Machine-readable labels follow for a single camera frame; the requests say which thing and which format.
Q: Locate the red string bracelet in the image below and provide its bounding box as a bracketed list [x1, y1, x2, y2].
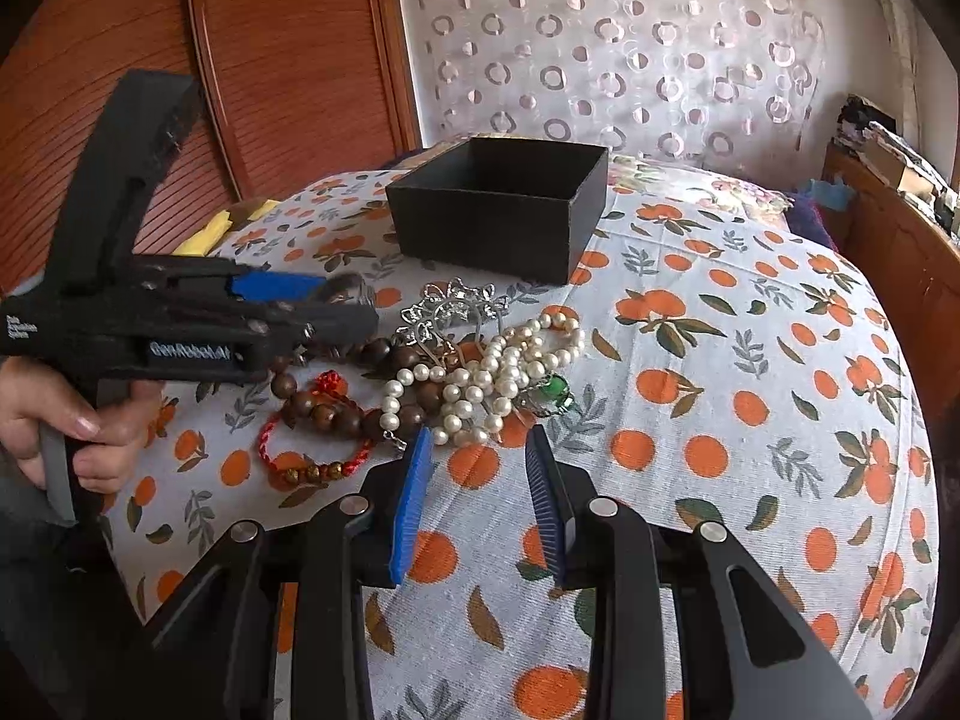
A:
[259, 370, 376, 488]

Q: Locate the brown wooden wardrobe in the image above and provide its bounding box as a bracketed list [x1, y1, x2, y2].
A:
[0, 0, 425, 301]

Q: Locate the floral blanket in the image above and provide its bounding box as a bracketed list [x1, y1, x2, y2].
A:
[607, 154, 796, 218]

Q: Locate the sheer circle pattern curtain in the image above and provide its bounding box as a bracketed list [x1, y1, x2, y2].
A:
[390, 0, 826, 166]

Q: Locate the yellow plush toy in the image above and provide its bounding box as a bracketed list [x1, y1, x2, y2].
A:
[174, 199, 278, 260]

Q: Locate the purple blanket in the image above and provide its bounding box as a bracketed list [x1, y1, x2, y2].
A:
[784, 191, 837, 248]

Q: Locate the person's left hand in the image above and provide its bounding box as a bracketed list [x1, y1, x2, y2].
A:
[0, 356, 162, 496]

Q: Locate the blue bag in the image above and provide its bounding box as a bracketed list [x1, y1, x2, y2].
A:
[806, 178, 856, 212]

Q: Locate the green gem ring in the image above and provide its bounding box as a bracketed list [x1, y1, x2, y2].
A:
[525, 373, 575, 417]

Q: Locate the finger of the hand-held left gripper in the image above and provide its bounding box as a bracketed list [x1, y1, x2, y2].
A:
[124, 255, 329, 302]
[131, 300, 380, 361]

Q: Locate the silver tiara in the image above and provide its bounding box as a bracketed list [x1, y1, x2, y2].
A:
[396, 279, 515, 352]

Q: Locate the white pearl necklace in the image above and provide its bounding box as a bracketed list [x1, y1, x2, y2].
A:
[379, 311, 586, 451]

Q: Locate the orange fruit print bedsheet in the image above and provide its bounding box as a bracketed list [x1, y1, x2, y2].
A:
[97, 165, 942, 720]

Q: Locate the black cardboard box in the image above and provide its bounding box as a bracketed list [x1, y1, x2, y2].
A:
[385, 135, 610, 286]

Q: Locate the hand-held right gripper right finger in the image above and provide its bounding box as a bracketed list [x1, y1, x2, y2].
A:
[525, 426, 875, 720]

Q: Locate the brown wooden cabinet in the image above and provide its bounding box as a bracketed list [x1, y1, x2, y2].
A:
[821, 142, 960, 421]

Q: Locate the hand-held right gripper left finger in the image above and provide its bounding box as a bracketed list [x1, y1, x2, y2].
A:
[142, 426, 436, 720]

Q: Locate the brown wooden bead bracelet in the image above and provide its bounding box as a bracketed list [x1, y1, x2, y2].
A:
[270, 336, 451, 440]

